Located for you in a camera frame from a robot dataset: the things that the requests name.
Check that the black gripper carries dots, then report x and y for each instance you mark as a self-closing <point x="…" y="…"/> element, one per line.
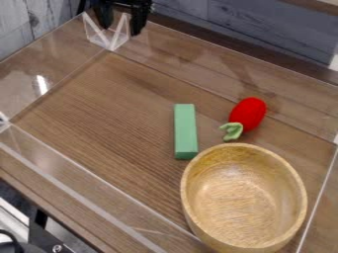
<point x="140" y="10"/>

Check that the red plush strawberry toy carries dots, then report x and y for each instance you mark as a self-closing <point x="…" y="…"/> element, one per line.
<point x="244" y="118"/>

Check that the green rectangular block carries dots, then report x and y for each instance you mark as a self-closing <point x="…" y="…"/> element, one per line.
<point x="184" y="132"/>

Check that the wooden oval bowl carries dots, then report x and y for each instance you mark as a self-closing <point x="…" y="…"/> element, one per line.
<point x="243" y="199"/>

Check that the clear acrylic corner bracket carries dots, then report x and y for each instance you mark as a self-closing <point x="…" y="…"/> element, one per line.
<point x="109" y="38"/>

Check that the clear acrylic tray wall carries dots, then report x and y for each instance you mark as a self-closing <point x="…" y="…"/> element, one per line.
<point x="112" y="222"/>

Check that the black metal frame base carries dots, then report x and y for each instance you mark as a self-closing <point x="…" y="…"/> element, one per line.
<point x="24" y="237"/>

